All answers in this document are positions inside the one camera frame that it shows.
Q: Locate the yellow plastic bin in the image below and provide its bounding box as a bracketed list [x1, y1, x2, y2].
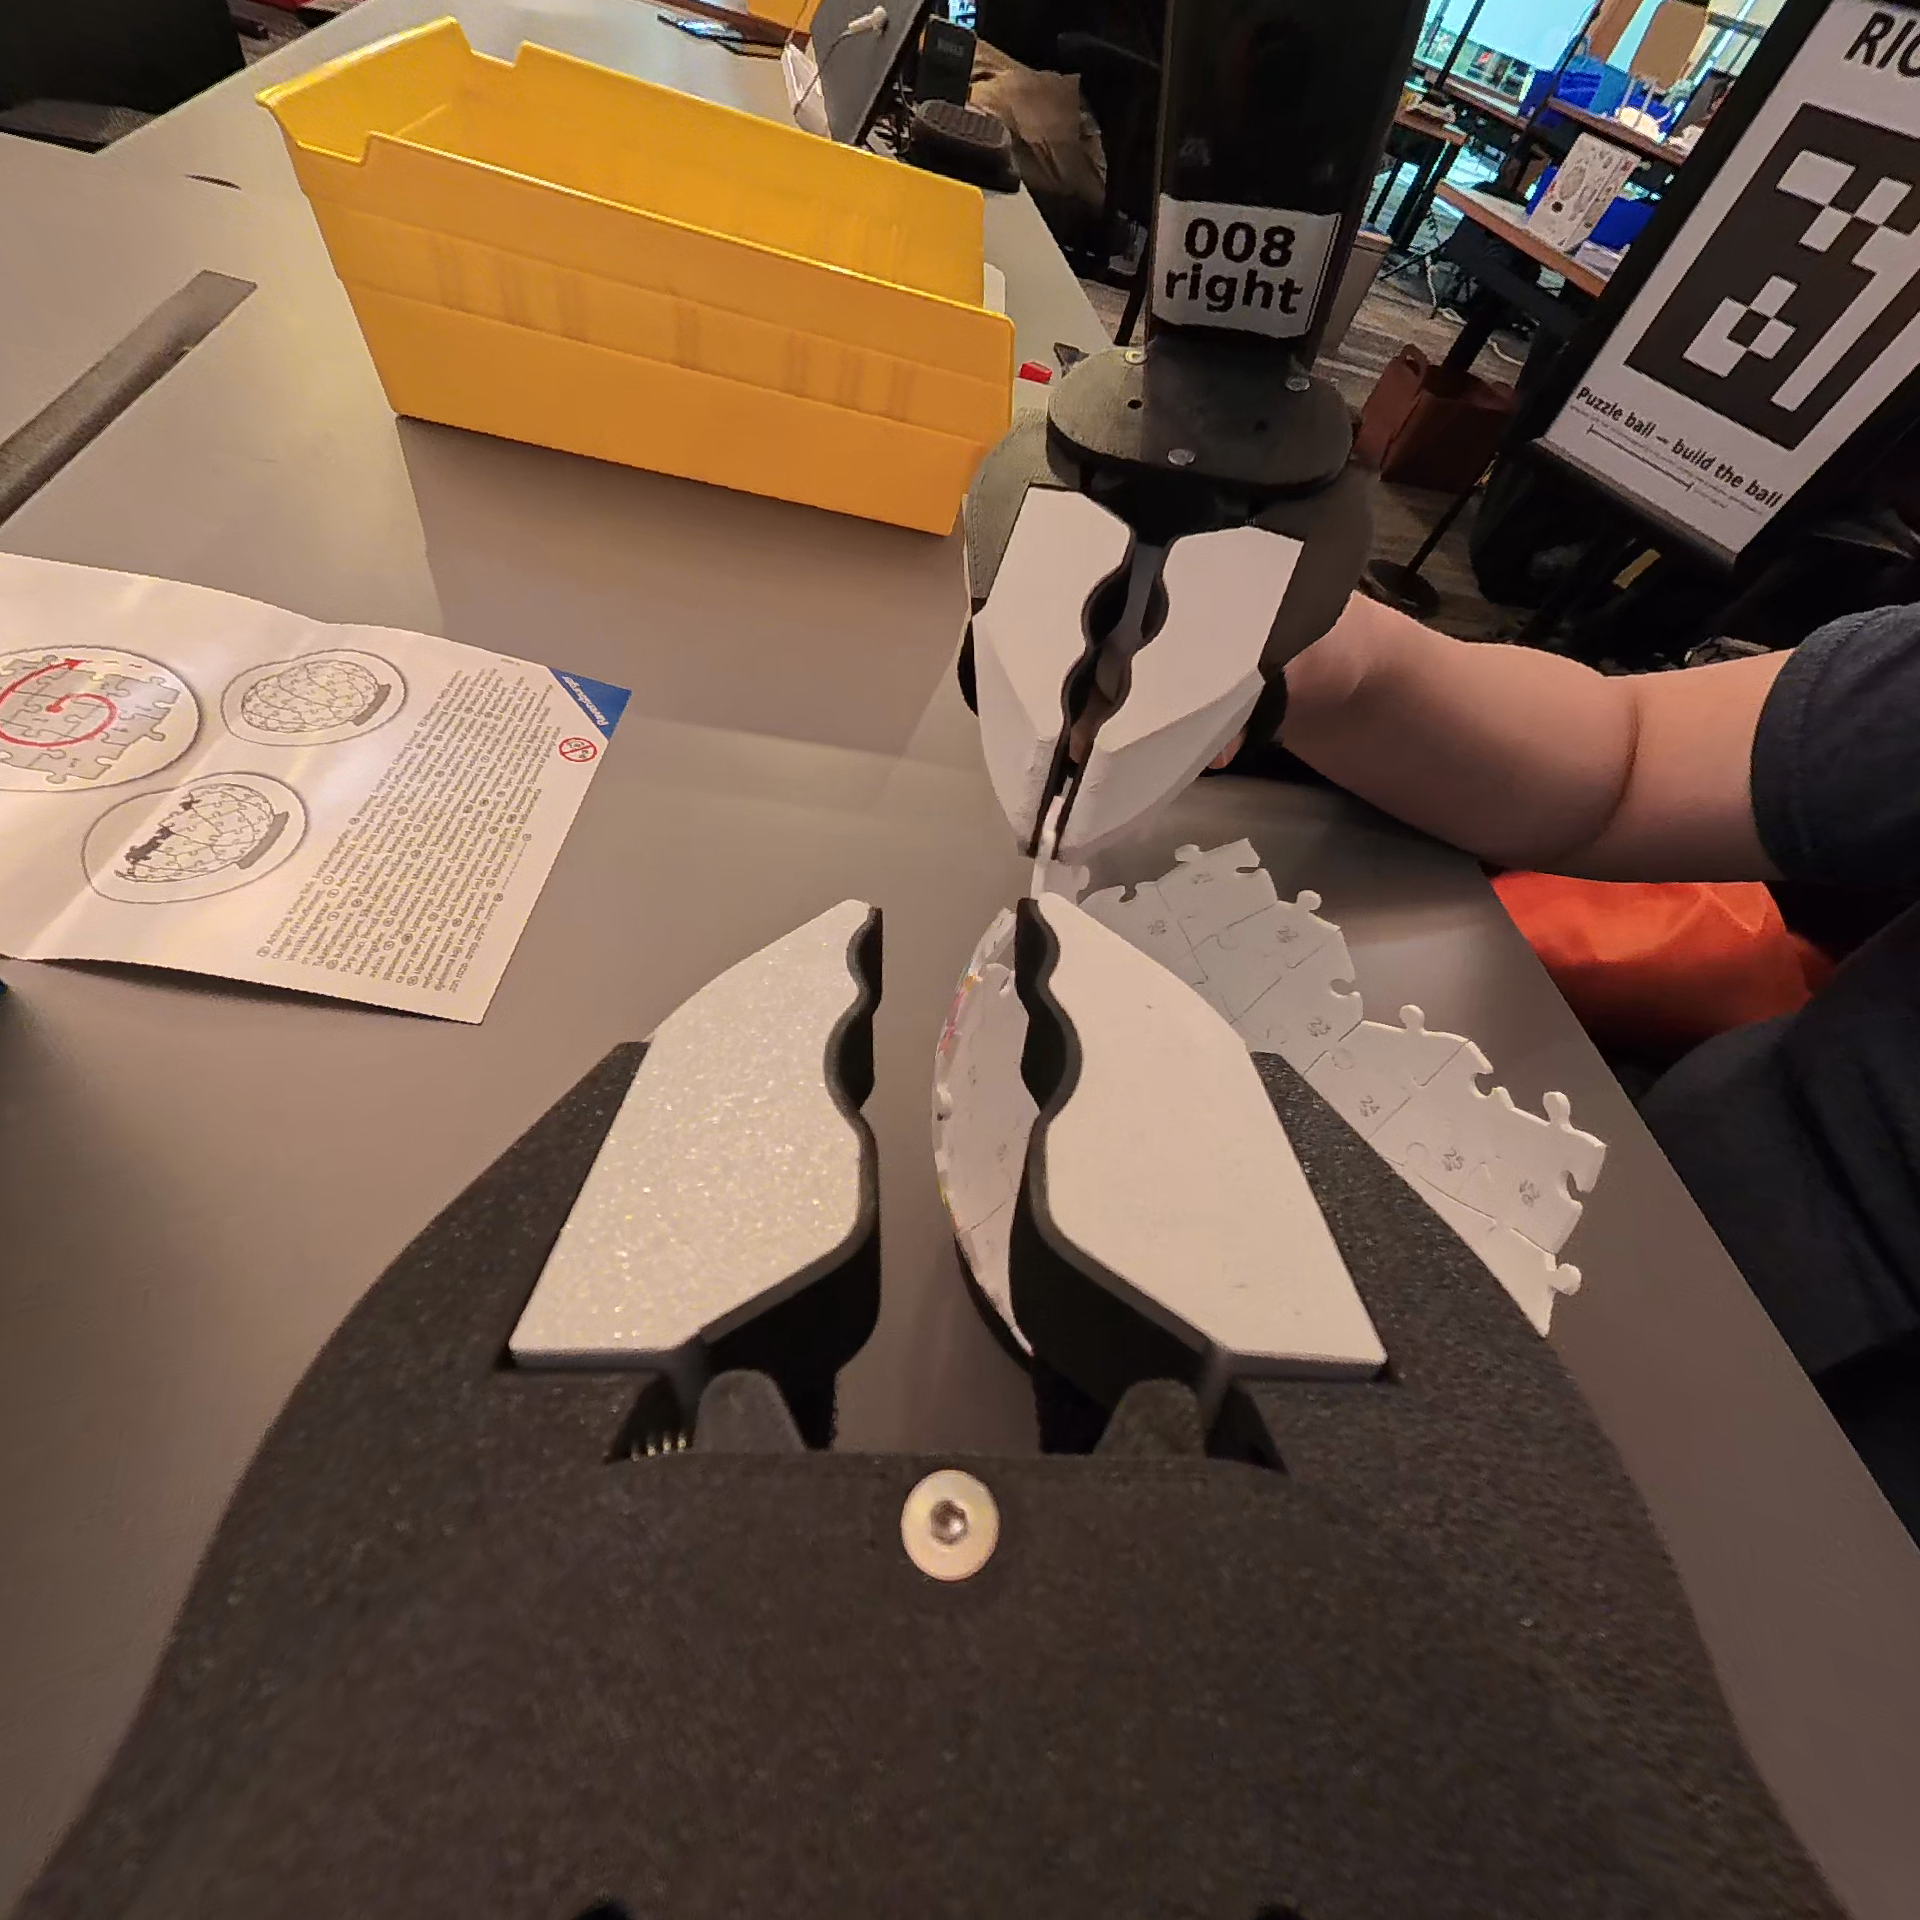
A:
[253, 16, 1020, 536]

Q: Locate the partly built puzzle ball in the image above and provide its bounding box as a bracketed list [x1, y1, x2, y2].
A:
[929, 835, 1610, 1359]

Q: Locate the orange object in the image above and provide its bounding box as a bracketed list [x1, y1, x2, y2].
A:
[1490, 872, 1838, 1051]

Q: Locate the person's right forearm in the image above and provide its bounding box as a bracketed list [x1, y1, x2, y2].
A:
[1426, 605, 1801, 888]

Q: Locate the person's right hand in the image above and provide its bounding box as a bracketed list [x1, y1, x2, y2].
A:
[1205, 589, 1446, 781]

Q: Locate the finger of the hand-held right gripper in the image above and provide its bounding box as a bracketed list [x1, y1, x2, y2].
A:
[1047, 523, 1306, 854]
[957, 490, 1133, 858]

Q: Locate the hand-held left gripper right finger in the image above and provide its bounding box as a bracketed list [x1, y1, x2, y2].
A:
[1003, 893, 1390, 1455]

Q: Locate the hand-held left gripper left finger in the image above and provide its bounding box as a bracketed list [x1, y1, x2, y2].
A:
[507, 896, 888, 1455]

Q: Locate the brown leather bag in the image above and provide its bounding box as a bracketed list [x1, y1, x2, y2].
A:
[1358, 345, 1520, 490]

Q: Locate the small white puzzle piece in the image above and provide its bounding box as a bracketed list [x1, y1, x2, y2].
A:
[1032, 786, 1097, 902]

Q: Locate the white instruction leaflet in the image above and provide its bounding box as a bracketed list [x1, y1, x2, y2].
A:
[0, 553, 632, 1025]

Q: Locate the black white marker sign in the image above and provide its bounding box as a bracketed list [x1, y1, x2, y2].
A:
[1537, 0, 1920, 565]

